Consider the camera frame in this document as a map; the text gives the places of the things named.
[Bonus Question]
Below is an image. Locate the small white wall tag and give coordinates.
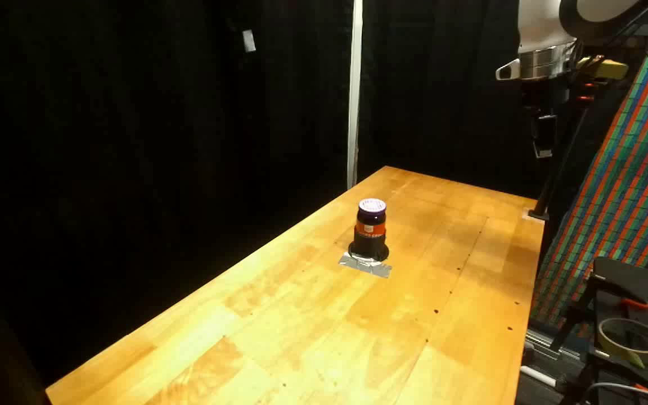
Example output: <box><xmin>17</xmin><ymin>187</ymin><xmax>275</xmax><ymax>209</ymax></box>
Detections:
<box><xmin>240</xmin><ymin>29</ymin><xmax>256</xmax><ymax>54</ymax></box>

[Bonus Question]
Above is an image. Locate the colourful patterned panel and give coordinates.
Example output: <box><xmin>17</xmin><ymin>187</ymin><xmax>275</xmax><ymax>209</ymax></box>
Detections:
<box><xmin>531</xmin><ymin>60</ymin><xmax>648</xmax><ymax>324</ymax></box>

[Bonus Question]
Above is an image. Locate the roll of masking tape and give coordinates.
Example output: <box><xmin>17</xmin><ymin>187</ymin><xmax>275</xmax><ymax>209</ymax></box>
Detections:
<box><xmin>597</xmin><ymin>318</ymin><xmax>648</xmax><ymax>361</ymax></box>

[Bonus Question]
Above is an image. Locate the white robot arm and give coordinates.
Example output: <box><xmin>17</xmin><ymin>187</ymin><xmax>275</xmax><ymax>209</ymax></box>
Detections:
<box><xmin>495</xmin><ymin>0</ymin><xmax>648</xmax><ymax>82</ymax></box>

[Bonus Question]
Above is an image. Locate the white vertical pole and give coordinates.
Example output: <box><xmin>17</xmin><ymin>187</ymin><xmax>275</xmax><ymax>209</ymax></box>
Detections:
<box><xmin>347</xmin><ymin>0</ymin><xmax>365</xmax><ymax>187</ymax></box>

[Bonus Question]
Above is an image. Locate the black equipment cart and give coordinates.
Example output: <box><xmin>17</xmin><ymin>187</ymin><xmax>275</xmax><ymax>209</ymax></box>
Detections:
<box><xmin>516</xmin><ymin>257</ymin><xmax>648</xmax><ymax>405</ymax></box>

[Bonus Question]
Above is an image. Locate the dark jar with white lid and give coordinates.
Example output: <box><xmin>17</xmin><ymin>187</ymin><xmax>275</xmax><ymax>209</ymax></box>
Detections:
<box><xmin>348</xmin><ymin>198</ymin><xmax>390</xmax><ymax>261</ymax></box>

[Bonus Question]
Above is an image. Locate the black tripod stand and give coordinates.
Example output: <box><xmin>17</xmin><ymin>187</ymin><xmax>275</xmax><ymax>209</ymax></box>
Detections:
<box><xmin>525</xmin><ymin>74</ymin><xmax>597</xmax><ymax>220</ymax></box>

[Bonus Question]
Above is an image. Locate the grey duct tape patch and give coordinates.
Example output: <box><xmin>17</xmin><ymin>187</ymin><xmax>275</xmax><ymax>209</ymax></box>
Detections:
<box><xmin>337</xmin><ymin>252</ymin><xmax>392</xmax><ymax>280</ymax></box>

